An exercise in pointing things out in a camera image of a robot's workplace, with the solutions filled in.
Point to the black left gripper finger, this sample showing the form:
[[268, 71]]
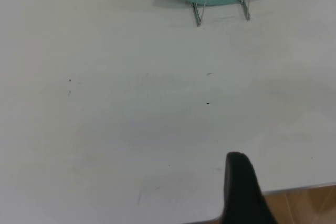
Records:
[[240, 192]]

